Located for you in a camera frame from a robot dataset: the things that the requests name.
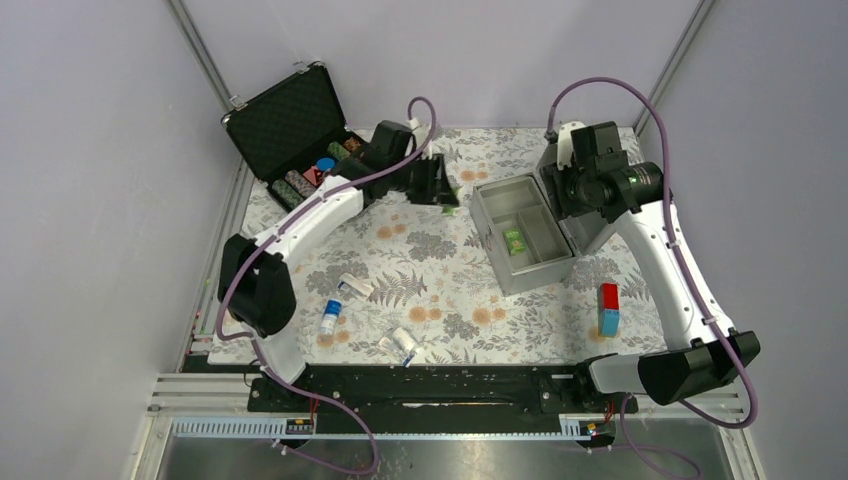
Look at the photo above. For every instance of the grey metal box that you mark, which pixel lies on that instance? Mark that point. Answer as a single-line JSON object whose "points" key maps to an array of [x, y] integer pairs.
{"points": [[585, 235]]}

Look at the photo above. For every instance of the red blue box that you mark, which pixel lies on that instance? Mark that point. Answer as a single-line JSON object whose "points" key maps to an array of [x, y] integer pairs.
{"points": [[608, 310]]}

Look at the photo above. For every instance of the clear syringe packet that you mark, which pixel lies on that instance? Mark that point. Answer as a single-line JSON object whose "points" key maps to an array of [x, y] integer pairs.
{"points": [[403, 352]]}

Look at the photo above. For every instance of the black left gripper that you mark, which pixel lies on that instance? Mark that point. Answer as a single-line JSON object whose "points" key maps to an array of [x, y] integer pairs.
{"points": [[438, 189]]}

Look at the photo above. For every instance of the white bandage roll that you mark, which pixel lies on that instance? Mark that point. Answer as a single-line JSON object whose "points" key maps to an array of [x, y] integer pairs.
{"points": [[405, 341]]}

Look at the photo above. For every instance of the grey plastic tray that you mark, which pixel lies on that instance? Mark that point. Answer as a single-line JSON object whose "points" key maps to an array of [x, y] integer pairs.
{"points": [[518, 202]]}

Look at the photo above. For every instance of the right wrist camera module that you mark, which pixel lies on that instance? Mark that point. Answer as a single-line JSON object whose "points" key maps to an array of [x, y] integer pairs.
{"points": [[565, 144]]}

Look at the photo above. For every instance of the floral table mat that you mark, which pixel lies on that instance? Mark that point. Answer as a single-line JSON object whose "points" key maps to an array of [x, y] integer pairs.
{"points": [[432, 277]]}

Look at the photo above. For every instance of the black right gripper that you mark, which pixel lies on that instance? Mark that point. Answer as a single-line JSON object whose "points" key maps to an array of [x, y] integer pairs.
{"points": [[555, 180]]}

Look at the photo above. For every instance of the white blue-label bottle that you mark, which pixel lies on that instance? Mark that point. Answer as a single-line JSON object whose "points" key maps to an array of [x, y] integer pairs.
{"points": [[330, 317]]}

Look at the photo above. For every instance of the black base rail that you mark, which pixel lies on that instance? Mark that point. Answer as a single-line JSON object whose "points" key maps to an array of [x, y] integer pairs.
{"points": [[418, 400]]}

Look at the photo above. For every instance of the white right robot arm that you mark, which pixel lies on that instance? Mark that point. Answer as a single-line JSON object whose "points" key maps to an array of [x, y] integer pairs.
{"points": [[704, 348]]}

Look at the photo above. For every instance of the black poker chip case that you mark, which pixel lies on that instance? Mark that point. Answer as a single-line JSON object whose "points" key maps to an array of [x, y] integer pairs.
{"points": [[290, 126]]}

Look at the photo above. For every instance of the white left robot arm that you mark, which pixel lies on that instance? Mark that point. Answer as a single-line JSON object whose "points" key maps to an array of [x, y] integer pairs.
{"points": [[257, 298]]}

